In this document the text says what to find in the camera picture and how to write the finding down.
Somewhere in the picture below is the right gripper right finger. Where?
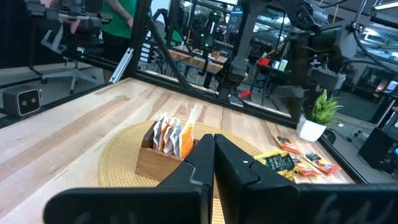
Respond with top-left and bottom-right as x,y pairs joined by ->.
215,134 -> 298,224

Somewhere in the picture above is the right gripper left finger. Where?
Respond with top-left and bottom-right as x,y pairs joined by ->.
157,134 -> 216,187

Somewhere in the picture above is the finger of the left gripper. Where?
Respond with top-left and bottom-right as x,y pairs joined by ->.
281,98 -> 304,122
304,91 -> 318,116

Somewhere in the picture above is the mango magic tea packet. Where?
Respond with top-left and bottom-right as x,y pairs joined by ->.
290,157 -> 323,177
275,136 -> 301,155
303,151 -> 341,175

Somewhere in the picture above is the yellow black tea packet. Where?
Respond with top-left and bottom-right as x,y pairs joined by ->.
253,149 -> 298,181

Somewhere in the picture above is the brown wooden tea box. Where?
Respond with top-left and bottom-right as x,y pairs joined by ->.
135,121 -> 201,184

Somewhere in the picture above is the green plant in white pot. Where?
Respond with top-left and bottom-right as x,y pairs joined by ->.
296,90 -> 343,143

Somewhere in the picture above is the round woven straw placemat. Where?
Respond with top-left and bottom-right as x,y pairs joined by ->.
98,119 -> 264,224

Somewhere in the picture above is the black cabinet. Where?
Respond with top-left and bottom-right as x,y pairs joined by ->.
358,111 -> 398,175

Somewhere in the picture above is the wooden background table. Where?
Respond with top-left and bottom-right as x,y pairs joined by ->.
167,45 -> 249,90

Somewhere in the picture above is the grey swivel chair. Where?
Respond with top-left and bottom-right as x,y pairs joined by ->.
41,23 -> 98,95

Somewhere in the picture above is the person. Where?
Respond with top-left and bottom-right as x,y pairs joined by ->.
101,0 -> 139,82

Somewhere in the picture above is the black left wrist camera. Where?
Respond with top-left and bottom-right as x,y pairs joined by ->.
317,20 -> 358,60

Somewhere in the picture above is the grey table-level camera box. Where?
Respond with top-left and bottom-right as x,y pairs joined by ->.
2,85 -> 43,118

